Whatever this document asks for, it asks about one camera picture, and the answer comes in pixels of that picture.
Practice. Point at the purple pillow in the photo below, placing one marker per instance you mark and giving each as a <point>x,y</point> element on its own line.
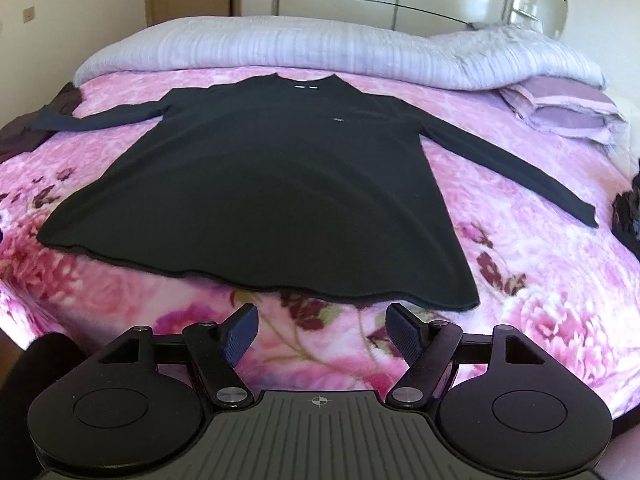
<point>565,110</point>

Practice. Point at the dark long-sleeved shirt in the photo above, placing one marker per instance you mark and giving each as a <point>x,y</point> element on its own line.
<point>280,185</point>

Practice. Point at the small white wall shelf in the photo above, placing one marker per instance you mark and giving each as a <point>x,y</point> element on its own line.
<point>524,10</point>

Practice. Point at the white ribbed quilt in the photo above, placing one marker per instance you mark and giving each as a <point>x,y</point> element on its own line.
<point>300,45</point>

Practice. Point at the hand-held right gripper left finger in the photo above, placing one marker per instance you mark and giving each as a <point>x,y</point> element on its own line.
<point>242,334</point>

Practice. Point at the maroon garment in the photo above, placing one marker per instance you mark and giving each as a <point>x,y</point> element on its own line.
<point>20,135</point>

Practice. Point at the pink floral blanket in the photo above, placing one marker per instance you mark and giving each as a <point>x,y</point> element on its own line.
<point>525,260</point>

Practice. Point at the beige wall switch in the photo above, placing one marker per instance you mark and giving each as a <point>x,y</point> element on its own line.
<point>29,12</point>

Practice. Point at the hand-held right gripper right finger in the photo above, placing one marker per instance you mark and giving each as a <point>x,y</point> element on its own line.
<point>400,334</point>

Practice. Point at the black folded garment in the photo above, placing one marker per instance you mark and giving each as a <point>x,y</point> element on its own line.
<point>627,215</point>

